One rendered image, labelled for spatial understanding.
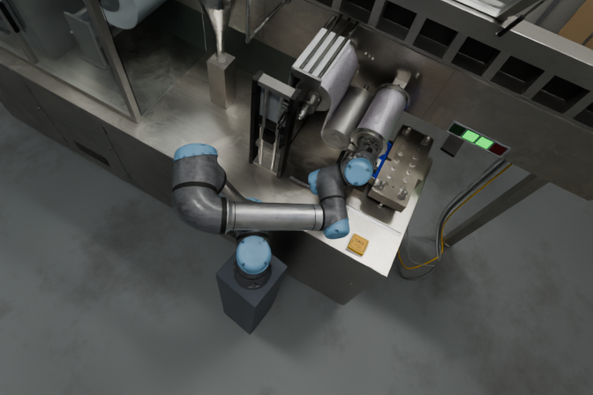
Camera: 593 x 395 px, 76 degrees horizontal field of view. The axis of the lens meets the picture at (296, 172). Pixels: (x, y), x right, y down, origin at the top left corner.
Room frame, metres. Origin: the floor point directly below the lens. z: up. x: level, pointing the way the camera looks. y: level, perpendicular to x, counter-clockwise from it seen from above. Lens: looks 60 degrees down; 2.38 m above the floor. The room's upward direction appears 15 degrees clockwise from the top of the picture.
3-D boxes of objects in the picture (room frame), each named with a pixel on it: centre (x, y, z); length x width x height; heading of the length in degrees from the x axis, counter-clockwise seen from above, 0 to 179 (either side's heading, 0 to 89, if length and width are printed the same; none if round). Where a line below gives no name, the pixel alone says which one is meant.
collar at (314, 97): (0.90, 0.02, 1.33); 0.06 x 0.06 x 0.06; 75
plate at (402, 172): (0.97, -0.45, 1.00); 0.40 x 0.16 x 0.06; 165
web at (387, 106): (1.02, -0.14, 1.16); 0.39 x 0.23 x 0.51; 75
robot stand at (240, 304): (0.38, 0.07, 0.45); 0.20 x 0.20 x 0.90; 66
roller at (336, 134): (1.01, -0.15, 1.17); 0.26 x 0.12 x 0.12; 165
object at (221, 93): (1.15, 0.44, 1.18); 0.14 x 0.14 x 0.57
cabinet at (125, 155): (1.16, 0.66, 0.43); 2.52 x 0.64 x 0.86; 75
